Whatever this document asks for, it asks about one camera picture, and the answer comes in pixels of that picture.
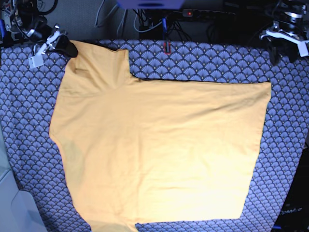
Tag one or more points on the blue box overhead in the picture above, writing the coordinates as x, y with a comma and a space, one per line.
150, 4

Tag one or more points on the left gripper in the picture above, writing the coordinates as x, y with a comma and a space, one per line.
292, 52

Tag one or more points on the black power strip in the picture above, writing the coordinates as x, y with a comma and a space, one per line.
204, 15

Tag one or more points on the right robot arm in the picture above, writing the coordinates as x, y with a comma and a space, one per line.
22, 21

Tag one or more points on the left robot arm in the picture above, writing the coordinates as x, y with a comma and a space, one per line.
290, 15

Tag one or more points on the blue handled clamp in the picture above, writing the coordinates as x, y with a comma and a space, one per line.
165, 29

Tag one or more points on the blue fan-patterned table cloth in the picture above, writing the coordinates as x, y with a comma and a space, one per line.
28, 96

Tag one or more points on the red and black clamp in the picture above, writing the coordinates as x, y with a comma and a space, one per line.
167, 47

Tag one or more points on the yellow T-shirt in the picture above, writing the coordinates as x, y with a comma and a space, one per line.
146, 151

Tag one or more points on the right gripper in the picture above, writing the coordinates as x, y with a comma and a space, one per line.
56, 42

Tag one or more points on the black OpenArm box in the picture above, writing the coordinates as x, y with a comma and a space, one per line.
294, 215

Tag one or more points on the white bin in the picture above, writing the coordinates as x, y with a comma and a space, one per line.
18, 211

